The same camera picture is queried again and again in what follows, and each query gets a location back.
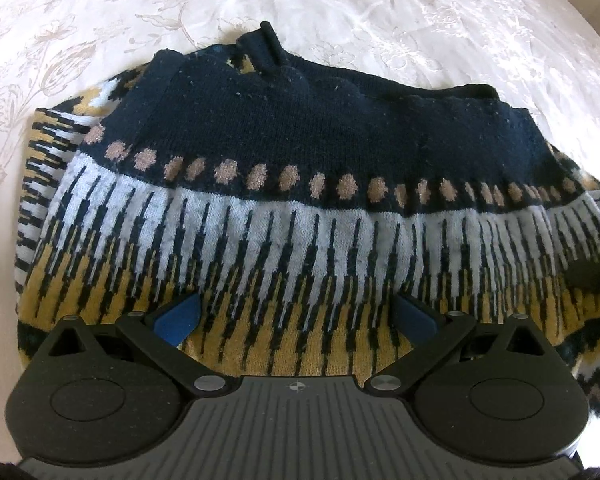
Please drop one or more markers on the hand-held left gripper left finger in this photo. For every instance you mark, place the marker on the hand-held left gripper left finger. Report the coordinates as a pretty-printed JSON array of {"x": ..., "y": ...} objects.
[{"x": 177, "y": 321}]

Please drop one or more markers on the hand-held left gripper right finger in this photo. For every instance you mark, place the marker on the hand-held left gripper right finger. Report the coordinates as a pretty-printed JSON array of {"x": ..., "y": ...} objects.
[{"x": 412, "y": 321}]

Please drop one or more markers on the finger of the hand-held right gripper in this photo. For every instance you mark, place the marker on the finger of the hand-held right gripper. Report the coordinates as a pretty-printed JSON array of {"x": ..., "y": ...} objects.
[{"x": 592, "y": 276}]

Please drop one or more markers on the patterned knit sweater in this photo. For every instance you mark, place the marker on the patterned knit sweater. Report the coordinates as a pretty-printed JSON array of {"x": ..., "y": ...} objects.
[{"x": 300, "y": 125}]

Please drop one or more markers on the white floral bedspread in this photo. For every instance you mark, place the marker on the white floral bedspread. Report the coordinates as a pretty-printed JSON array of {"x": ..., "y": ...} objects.
[{"x": 380, "y": 15}]

